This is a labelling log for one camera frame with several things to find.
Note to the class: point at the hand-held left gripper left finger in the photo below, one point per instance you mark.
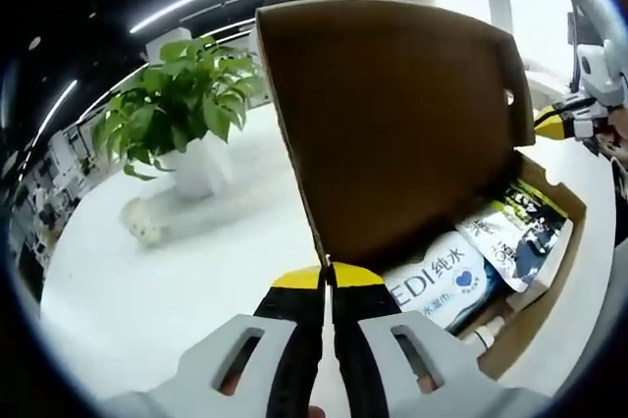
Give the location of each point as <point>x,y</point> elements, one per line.
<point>196,374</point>

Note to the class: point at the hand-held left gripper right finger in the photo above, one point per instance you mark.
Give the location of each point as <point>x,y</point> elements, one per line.
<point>461,364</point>

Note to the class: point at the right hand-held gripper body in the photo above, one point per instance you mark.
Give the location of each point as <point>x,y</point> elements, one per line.
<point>603,74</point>

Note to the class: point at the blue white wet wipes pack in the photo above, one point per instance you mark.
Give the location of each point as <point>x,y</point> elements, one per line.
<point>441,280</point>

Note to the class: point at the dark green black packet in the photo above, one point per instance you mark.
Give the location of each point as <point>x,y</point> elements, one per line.
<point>525,241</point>

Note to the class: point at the brown cardboard shoe box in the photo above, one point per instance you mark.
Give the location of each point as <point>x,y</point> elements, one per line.
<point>392,133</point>

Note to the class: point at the person's left hand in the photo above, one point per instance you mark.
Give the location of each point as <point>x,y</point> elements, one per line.
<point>316,413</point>

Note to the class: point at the white patterned paper cup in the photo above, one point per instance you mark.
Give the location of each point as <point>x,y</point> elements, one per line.
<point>144,224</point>

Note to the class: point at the green potted plant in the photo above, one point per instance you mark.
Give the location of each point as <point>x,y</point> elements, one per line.
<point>181,94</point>

